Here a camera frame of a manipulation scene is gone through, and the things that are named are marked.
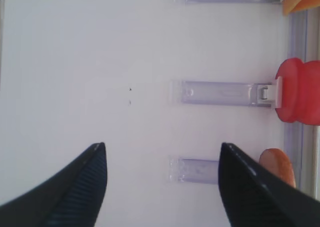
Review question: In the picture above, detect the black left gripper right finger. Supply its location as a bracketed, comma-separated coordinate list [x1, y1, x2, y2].
[218, 142, 320, 227]

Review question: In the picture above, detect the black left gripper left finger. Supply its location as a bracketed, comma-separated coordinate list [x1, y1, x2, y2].
[0, 142, 107, 227]

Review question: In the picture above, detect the clear tomato holder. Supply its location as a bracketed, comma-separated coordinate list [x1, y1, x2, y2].
[170, 77, 283, 109]

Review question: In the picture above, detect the left domed bun slice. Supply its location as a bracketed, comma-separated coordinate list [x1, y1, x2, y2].
[258, 148, 296, 188]

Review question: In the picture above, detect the clear bun holder left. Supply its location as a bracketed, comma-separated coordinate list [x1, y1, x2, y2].
[168, 157, 219, 185]

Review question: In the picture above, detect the left clear acrylic rail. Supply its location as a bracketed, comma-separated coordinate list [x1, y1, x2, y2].
[283, 10, 316, 195]

